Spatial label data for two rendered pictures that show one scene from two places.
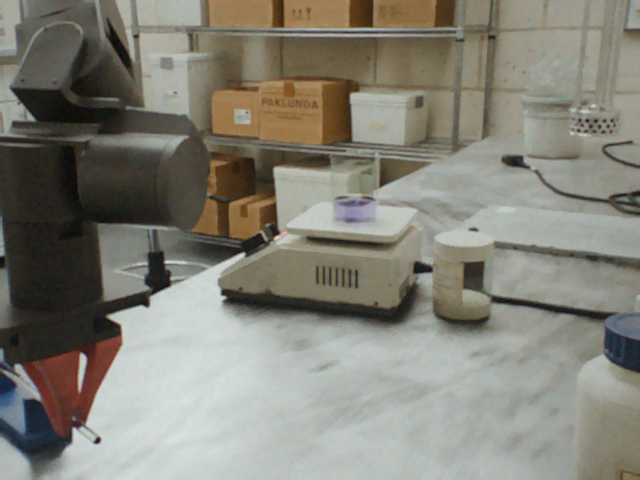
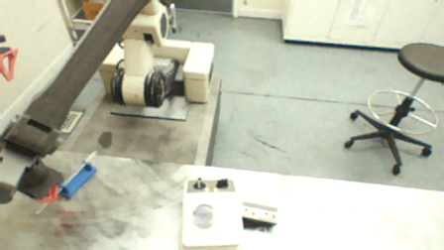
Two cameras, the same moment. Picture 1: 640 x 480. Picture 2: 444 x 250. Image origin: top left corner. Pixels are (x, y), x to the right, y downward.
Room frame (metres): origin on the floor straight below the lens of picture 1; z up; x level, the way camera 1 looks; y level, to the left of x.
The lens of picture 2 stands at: (0.72, -0.31, 1.40)
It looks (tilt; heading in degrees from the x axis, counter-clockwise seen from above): 46 degrees down; 66
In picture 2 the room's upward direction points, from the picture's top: 3 degrees clockwise
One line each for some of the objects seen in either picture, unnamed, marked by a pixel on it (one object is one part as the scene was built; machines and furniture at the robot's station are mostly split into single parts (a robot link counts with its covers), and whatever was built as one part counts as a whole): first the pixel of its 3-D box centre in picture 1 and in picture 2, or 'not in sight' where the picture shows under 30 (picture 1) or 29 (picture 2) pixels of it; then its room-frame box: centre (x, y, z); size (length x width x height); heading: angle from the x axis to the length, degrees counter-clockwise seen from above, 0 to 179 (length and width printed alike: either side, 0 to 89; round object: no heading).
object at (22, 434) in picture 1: (20, 397); (76, 177); (0.56, 0.23, 0.77); 0.10 x 0.03 x 0.04; 43
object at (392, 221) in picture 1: (354, 220); (212, 217); (0.83, -0.04, 0.83); 0.12 x 0.12 x 0.01; 71
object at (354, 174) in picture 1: (354, 188); (202, 210); (0.81, -0.04, 0.87); 0.06 x 0.05 x 0.08; 171
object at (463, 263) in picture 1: (462, 275); not in sight; (0.78, -0.15, 0.79); 0.06 x 0.06 x 0.08
